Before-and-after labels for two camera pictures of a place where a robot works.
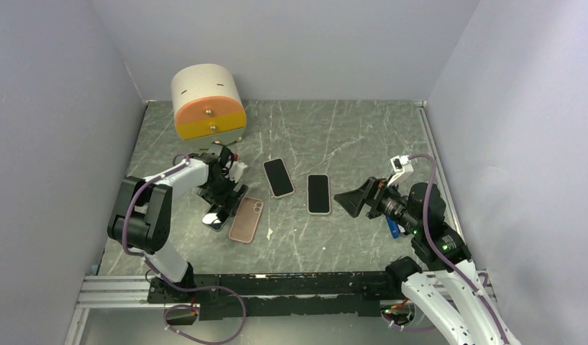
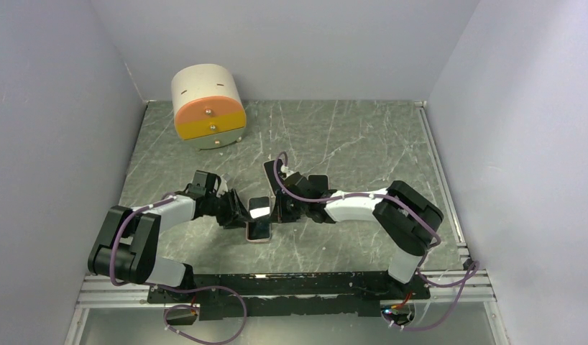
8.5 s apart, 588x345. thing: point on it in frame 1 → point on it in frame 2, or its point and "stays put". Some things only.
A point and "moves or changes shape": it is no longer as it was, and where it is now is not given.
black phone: (216, 216) moves or changes shape
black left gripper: (226, 198) → (236, 213)
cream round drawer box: (208, 105) stays put
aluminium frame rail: (116, 292) stays put
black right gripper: (372, 188) → (282, 215)
